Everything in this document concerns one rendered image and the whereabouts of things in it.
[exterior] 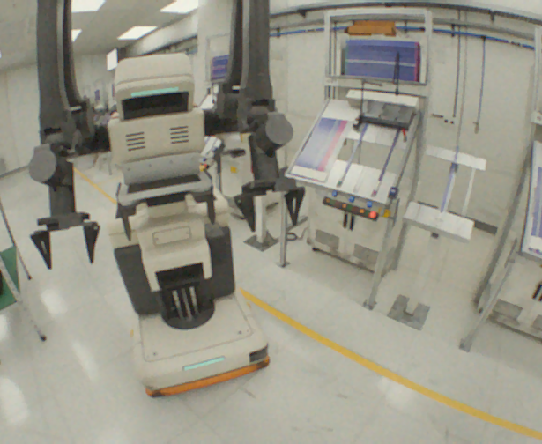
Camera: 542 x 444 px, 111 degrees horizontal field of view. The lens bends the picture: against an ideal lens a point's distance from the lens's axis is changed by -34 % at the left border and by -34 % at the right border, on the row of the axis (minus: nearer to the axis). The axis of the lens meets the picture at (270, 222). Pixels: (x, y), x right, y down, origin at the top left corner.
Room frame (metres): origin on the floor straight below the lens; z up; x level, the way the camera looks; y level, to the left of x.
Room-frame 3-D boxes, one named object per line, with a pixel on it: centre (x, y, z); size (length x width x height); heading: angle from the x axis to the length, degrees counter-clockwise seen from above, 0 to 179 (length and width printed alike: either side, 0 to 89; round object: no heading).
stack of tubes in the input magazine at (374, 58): (1.84, -0.74, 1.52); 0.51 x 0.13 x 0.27; 49
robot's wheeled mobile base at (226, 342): (0.97, 0.42, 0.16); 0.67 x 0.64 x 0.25; 24
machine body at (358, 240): (1.97, -0.77, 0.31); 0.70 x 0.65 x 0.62; 49
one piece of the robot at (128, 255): (1.05, 0.45, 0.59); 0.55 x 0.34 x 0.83; 114
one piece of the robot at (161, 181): (0.70, 0.30, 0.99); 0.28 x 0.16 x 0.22; 114
